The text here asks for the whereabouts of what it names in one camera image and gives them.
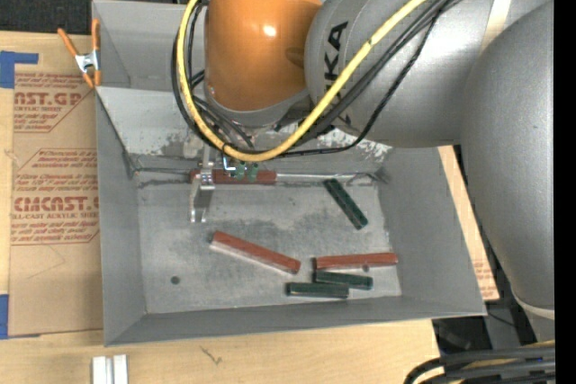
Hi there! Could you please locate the dark green flat block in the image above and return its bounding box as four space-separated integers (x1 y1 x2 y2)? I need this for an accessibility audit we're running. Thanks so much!
312 270 374 291
285 281 351 299
322 178 370 231

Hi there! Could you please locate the red-brown flat block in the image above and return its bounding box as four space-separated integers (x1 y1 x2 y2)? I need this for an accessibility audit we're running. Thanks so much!
189 168 278 186
312 252 400 272
208 230 302 276

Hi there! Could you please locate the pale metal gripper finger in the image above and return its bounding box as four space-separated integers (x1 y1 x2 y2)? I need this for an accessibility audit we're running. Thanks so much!
189 172 217 224

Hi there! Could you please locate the grey metal bin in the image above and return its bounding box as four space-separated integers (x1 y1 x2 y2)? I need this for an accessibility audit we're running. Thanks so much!
91 0 489 348

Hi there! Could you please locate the brown cardboard board, red print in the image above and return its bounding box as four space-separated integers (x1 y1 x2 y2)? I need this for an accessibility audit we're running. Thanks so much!
0 30 501 339

